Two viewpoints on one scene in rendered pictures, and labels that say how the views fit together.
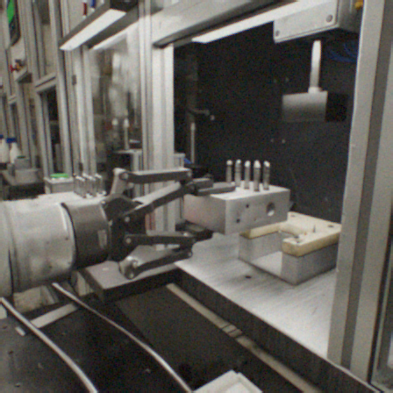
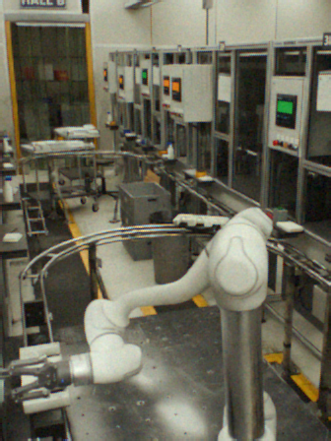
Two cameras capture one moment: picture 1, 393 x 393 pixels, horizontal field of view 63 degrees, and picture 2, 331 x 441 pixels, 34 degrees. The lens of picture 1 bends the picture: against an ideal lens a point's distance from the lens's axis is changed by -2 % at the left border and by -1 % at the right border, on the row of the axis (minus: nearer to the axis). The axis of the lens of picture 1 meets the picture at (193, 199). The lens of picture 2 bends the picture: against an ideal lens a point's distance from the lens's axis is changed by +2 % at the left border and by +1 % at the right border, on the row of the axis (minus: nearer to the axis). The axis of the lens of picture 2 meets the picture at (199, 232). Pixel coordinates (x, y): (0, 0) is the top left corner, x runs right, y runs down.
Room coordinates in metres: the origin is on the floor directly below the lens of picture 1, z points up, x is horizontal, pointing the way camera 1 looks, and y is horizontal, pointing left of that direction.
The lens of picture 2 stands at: (1.53, 0.87, 1.90)
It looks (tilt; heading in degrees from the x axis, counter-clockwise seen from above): 18 degrees down; 196
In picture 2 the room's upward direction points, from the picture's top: straight up
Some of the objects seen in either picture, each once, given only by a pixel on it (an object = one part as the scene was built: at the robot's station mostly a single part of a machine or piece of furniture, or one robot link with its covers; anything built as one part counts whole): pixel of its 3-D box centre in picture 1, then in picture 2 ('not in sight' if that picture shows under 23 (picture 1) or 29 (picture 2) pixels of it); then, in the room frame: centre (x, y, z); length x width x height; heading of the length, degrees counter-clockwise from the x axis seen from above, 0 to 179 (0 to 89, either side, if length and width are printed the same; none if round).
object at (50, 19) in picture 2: not in sight; (53, 95); (-6.83, -4.13, 1.31); 1.36 x 0.10 x 2.62; 125
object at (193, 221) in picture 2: not in sight; (201, 224); (-1.83, -0.08, 0.84); 0.37 x 0.14 x 0.10; 93
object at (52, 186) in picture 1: (65, 200); not in sight; (0.78, 0.32, 0.97); 0.08 x 0.08 x 0.12; 35
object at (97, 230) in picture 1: (106, 228); (54, 374); (0.35, 0.10, 1.04); 0.09 x 0.07 x 0.08; 126
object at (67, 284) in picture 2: not in sight; (53, 233); (-3.63, -2.36, 0.01); 5.85 x 0.59 x 0.01; 35
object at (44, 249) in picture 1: (38, 241); (80, 370); (0.31, 0.16, 1.04); 0.09 x 0.06 x 0.09; 36
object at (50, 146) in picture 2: not in sight; (60, 175); (-4.52, -2.74, 0.48); 0.88 x 0.56 x 0.96; 143
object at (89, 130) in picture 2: not in sight; (80, 157); (-5.80, -3.14, 0.48); 0.84 x 0.58 x 0.97; 43
